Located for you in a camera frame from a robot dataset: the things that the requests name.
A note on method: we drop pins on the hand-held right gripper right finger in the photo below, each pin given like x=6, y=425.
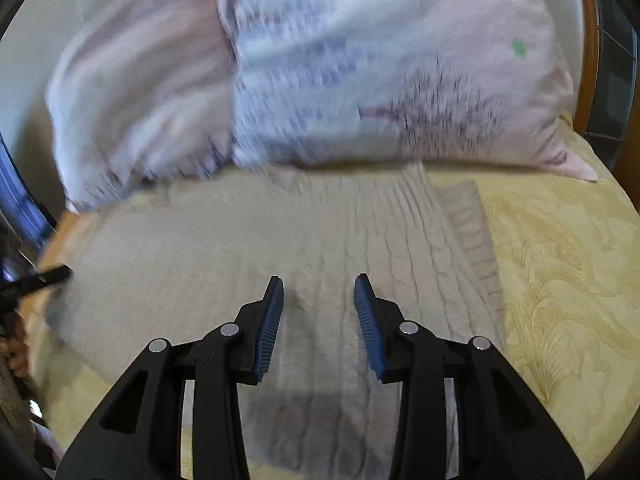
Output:
x=367, y=325

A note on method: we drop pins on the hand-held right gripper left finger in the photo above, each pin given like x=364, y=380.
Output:
x=267, y=330

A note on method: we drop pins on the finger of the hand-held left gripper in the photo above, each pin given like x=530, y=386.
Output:
x=40, y=282

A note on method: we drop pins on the person's left hand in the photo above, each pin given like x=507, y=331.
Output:
x=15, y=355

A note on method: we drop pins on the window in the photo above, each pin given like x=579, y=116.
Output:
x=20, y=195

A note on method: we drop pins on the yellow patterned bedspread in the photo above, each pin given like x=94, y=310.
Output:
x=565, y=260

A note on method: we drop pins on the floral stem print pillow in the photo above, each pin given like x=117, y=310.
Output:
x=140, y=85

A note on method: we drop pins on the tree print pillow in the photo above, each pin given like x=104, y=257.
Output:
x=400, y=35

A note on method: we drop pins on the wooden headboard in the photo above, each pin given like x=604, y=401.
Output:
x=592, y=60

